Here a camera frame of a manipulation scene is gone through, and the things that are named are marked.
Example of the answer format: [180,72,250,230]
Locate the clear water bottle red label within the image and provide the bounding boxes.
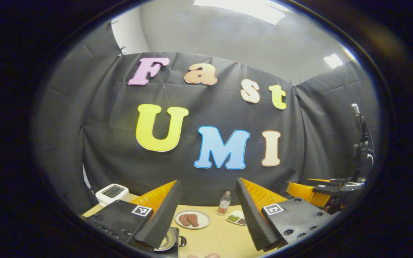
[217,191,232,216]

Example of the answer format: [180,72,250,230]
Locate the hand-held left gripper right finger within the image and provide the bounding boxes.
[235,177,333,252]

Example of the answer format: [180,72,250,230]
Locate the small ceiling light panel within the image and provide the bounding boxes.
[323,53,344,69]

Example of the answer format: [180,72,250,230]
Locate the large ceiling light panel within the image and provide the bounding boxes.
[194,0,286,25]

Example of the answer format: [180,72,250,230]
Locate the white round plate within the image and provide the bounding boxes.
[175,210,211,230]

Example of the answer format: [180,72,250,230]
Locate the white divided tray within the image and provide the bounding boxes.
[226,210,248,226]

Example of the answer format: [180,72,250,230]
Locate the stainless steel pot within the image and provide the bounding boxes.
[155,227,187,252]

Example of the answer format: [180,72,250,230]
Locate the white toaster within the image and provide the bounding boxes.
[95,183,131,207]

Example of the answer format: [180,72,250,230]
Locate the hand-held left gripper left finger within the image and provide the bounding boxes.
[85,179,182,250]

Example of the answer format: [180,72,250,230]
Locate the black induction cooktop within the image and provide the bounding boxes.
[135,226,180,258]

